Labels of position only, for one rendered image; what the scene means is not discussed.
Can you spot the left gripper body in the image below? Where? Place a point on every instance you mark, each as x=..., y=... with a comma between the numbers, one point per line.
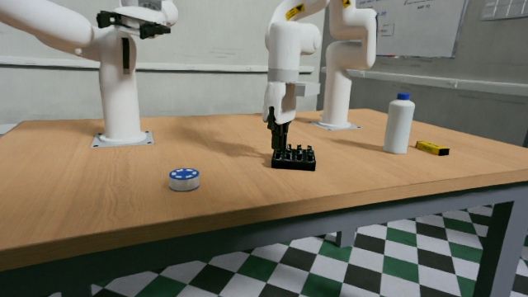
x=281, y=95

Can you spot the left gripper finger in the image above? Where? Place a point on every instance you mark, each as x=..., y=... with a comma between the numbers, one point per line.
x=285, y=131
x=277, y=139

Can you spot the short grey cylinder with blue top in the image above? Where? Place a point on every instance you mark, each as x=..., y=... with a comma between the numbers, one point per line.
x=184, y=179

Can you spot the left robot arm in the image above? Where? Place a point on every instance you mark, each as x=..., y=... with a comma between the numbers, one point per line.
x=289, y=39

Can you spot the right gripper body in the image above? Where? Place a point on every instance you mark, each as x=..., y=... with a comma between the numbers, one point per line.
x=138, y=15

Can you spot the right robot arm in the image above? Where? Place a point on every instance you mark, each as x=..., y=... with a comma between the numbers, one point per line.
x=72, y=33

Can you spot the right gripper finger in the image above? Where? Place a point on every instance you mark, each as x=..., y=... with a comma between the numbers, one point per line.
x=104, y=19
x=150, y=29

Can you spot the white plastic bottle with blue cap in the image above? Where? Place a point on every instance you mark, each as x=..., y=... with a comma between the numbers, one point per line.
x=398, y=124

